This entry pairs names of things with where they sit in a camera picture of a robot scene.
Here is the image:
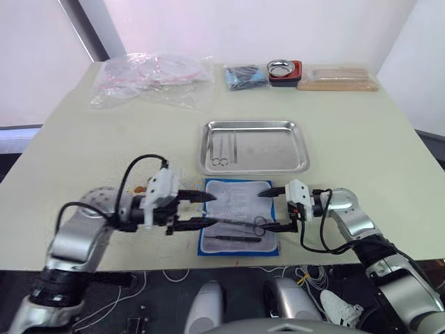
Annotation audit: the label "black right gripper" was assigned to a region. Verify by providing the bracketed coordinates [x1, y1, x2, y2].
[256, 186, 304, 234]

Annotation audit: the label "steel tweezers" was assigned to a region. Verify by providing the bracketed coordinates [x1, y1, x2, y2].
[227, 132, 239, 165]

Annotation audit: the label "blue surgical instrument pack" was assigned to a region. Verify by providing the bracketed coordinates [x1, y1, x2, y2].
[197, 177, 281, 257]

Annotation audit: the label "silver robot torso edge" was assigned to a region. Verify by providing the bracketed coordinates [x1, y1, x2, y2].
[208, 318, 359, 334]

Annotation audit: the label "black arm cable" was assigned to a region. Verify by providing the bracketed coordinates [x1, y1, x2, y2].
[56, 154, 171, 230]
[298, 189, 361, 253]

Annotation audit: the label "rectangular metal tray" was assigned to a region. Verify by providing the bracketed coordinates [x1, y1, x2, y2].
[197, 120, 311, 176]

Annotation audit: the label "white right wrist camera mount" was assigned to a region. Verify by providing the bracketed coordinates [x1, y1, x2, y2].
[284, 179, 316, 222]

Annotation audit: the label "tan wrapped stick bundle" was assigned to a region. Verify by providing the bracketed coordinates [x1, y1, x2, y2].
[310, 67, 370, 84]

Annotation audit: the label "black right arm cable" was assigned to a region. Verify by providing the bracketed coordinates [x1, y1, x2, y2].
[298, 189, 361, 253]

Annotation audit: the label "red and black box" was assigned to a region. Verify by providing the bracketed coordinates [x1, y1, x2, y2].
[268, 60, 303, 88]

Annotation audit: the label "wide steel forceps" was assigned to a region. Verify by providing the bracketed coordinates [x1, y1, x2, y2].
[204, 235, 262, 243]

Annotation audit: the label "white cable with yellow tie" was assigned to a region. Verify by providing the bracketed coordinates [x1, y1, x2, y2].
[295, 266, 330, 290]

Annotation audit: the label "round metal bowl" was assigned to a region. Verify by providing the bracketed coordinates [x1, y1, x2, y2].
[266, 59, 296, 79]

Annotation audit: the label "blue and black pouch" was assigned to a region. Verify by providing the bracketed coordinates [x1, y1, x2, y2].
[223, 64, 270, 92]

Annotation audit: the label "clear crumpled plastic bag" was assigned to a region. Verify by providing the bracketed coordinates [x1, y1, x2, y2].
[89, 51, 215, 111]

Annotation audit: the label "white sneaker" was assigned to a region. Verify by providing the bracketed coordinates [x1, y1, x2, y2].
[319, 289, 364, 328]

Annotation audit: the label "steel scissors with round rings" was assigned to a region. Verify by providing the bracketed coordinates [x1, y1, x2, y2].
[208, 215, 267, 237]

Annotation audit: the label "small steel scissors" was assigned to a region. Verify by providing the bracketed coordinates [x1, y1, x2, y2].
[211, 134, 229, 167]

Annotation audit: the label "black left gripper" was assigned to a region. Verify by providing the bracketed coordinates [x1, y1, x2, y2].
[152, 189, 220, 237]

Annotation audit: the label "dark grey window pillar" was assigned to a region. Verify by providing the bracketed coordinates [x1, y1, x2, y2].
[57, 0, 128, 63]

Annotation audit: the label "thin white floor cable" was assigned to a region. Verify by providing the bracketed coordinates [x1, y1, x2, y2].
[69, 285, 123, 331]

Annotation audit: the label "white looped floor cable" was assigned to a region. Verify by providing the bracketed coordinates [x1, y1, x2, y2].
[162, 267, 191, 283]

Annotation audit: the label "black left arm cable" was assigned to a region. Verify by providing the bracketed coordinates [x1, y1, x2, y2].
[56, 154, 171, 230]

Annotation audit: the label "silver rounded robot leg cover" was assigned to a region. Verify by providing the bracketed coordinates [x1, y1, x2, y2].
[264, 276, 321, 323]
[184, 280, 227, 334]

